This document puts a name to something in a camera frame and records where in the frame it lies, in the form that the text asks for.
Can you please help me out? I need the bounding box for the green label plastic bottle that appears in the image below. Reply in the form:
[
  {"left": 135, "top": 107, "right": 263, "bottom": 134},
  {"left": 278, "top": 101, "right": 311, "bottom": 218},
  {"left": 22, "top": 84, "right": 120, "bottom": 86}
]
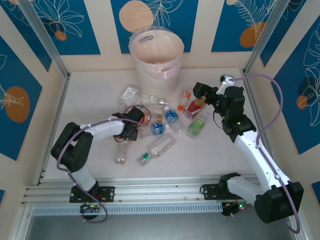
[{"left": 185, "top": 111, "right": 209, "bottom": 139}]

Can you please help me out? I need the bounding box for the blue Pocari Sweat bottle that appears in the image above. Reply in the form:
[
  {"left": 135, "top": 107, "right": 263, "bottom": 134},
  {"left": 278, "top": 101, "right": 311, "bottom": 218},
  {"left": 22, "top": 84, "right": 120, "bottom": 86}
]
[{"left": 163, "top": 106, "right": 186, "bottom": 133}]

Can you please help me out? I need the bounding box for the flat clear bottle green-white label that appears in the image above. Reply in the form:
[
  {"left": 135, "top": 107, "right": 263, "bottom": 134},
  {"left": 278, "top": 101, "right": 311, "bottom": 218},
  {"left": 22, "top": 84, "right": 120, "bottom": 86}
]
[{"left": 119, "top": 84, "right": 139, "bottom": 109}]

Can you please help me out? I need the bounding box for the orange label bottle orange cap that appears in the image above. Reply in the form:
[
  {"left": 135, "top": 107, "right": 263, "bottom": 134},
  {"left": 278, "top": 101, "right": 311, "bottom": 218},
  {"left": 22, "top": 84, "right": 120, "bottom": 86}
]
[{"left": 177, "top": 86, "right": 192, "bottom": 111}]

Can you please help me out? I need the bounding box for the clear unlabelled plastic bottle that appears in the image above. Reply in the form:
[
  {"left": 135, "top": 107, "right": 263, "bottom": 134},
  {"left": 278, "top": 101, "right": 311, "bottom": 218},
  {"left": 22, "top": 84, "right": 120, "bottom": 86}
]
[{"left": 143, "top": 106, "right": 166, "bottom": 125}]

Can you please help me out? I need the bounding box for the large clear bottle green cap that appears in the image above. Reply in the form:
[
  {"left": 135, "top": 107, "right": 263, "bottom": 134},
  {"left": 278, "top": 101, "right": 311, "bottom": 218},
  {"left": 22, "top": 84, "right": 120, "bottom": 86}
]
[{"left": 138, "top": 133, "right": 177, "bottom": 166}]

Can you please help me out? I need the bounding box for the cream plastic bin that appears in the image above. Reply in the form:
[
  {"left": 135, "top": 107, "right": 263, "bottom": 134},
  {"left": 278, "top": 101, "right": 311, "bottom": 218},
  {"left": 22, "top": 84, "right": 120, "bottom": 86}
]
[{"left": 128, "top": 31, "right": 185, "bottom": 97}]

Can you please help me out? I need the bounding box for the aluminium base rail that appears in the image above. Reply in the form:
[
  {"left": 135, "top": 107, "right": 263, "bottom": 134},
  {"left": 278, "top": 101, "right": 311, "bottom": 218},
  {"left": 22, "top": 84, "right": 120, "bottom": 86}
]
[{"left": 21, "top": 174, "right": 262, "bottom": 206}]

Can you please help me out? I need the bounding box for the blue label bottle white cap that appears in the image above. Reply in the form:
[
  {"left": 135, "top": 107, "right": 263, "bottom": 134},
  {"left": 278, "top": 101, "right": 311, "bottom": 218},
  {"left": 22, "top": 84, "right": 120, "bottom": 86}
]
[{"left": 138, "top": 122, "right": 171, "bottom": 139}]

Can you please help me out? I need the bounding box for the red label plastic bottle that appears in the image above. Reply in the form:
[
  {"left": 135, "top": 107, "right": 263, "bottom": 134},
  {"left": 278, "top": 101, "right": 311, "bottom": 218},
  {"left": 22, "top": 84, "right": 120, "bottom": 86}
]
[{"left": 183, "top": 98, "right": 208, "bottom": 120}]

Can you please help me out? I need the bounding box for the white slotted cable duct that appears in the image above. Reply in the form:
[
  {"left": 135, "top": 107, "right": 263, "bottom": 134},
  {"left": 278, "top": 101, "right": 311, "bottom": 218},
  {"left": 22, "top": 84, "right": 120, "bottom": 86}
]
[{"left": 31, "top": 202, "right": 225, "bottom": 217}]

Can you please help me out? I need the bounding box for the clear bottle white cap green label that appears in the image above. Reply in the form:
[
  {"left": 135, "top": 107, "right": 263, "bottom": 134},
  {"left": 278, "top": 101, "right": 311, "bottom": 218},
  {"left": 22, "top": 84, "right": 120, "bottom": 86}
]
[{"left": 139, "top": 93, "right": 168, "bottom": 106}]

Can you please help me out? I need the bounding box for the clear bottle reddish tint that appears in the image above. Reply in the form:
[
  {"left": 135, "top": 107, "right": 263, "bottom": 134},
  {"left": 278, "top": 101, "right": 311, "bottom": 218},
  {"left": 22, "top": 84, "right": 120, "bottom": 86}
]
[{"left": 114, "top": 138, "right": 131, "bottom": 166}]

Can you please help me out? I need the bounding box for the translucent pink bin liner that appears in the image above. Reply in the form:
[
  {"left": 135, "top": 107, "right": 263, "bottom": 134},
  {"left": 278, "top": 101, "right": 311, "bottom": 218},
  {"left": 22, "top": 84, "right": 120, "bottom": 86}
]
[{"left": 127, "top": 24, "right": 185, "bottom": 80}]

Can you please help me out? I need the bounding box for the aluminium frame post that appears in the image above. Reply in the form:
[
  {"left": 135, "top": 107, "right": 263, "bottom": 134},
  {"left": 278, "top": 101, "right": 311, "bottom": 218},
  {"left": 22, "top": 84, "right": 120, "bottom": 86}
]
[
  {"left": 243, "top": 0, "right": 292, "bottom": 76},
  {"left": 17, "top": 0, "right": 71, "bottom": 80}
]

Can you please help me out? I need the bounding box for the aluminium side rail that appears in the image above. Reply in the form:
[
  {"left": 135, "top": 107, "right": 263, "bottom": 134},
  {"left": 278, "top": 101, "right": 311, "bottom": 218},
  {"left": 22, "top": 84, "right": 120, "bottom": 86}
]
[
  {"left": 241, "top": 69, "right": 280, "bottom": 180},
  {"left": 36, "top": 73, "right": 72, "bottom": 187}
]

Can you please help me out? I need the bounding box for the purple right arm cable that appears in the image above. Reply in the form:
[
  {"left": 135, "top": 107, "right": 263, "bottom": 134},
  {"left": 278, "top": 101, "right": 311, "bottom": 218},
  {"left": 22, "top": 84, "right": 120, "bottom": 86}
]
[{"left": 232, "top": 74, "right": 301, "bottom": 235}]

